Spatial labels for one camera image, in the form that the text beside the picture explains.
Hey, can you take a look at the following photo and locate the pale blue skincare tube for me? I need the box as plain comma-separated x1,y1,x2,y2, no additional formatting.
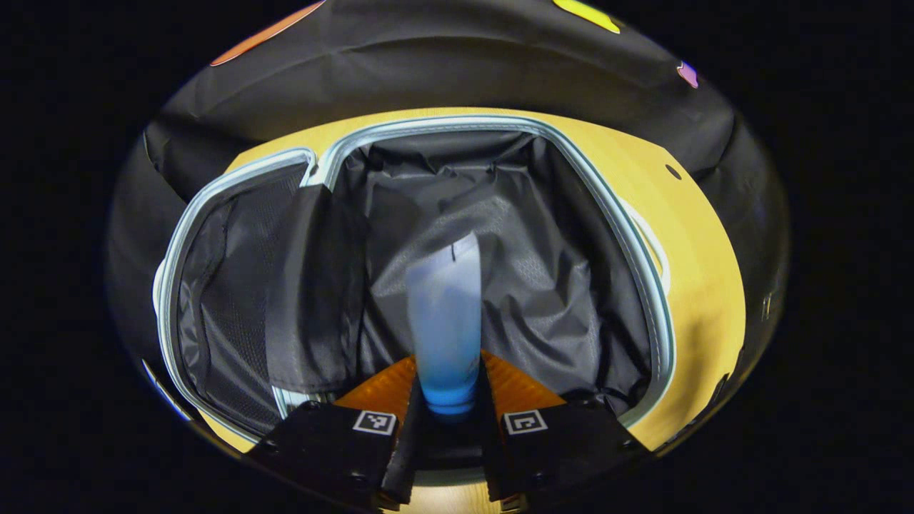
405,231,483,417

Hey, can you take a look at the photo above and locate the black backdrop cloth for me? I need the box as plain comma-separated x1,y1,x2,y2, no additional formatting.
106,0,791,458

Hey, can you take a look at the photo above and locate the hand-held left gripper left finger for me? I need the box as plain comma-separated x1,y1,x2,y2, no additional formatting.
248,356,423,511

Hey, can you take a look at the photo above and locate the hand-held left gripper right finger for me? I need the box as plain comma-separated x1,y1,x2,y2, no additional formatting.
476,350,652,512

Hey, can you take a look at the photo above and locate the light blue suitcase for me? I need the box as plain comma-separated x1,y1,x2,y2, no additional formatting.
152,114,676,447

